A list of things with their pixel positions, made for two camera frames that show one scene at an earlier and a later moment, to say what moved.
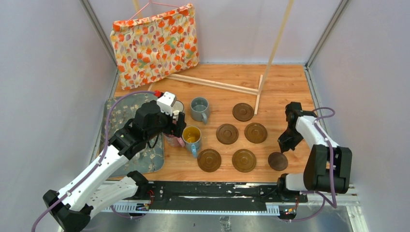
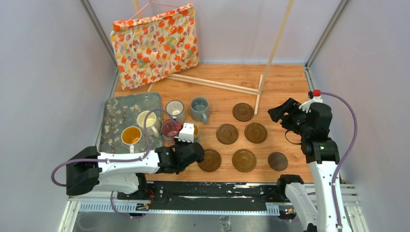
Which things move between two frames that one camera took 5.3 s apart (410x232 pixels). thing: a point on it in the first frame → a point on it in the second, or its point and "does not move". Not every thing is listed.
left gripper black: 173,128 → 176,146
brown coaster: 256,132 does not move
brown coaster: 209,160 does not move
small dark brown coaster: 277,161 does not move
